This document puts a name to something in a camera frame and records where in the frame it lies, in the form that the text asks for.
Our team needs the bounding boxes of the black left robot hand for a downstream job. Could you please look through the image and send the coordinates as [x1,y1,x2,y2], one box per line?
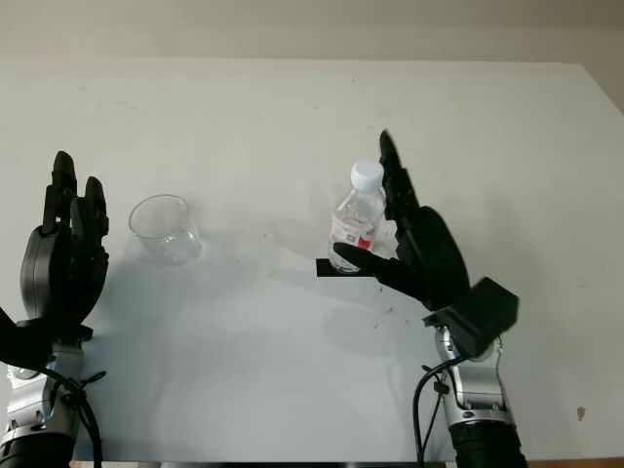
[19,149,111,345]

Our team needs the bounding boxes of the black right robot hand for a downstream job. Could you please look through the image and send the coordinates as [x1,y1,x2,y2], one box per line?
[332,129,474,313]

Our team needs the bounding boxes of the clear plastic water bottle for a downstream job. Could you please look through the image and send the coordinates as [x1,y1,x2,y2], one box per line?
[329,160,388,272]

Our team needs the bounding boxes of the clear glass cup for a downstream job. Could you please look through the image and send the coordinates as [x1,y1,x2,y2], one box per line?
[128,193,204,267]

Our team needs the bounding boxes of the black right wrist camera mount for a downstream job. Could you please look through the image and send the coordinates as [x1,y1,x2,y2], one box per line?
[421,277,521,361]

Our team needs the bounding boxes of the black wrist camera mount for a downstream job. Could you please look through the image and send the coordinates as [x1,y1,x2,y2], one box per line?
[0,305,56,372]
[421,277,521,361]

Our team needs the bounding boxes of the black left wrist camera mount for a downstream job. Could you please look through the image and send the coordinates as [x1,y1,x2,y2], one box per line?
[0,305,56,372]

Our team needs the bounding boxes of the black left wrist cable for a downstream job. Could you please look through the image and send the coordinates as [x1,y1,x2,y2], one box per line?
[44,366,107,468]

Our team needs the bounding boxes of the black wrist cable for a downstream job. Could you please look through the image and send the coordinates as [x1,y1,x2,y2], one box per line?
[44,366,107,468]
[411,363,455,463]

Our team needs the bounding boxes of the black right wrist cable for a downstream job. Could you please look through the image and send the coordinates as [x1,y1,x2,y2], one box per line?
[411,363,455,463]

